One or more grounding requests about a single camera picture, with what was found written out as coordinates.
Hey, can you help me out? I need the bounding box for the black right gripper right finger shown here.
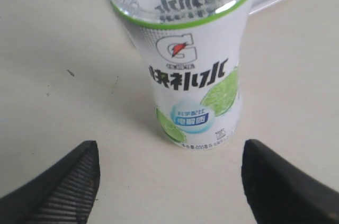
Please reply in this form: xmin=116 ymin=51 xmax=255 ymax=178
xmin=241 ymin=139 xmax=338 ymax=223

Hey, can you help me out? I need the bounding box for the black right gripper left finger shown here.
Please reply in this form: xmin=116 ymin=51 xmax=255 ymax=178
xmin=1 ymin=140 xmax=101 ymax=223

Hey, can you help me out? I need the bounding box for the clear plastic drink bottle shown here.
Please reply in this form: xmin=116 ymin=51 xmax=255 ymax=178
xmin=110 ymin=0 xmax=253 ymax=150

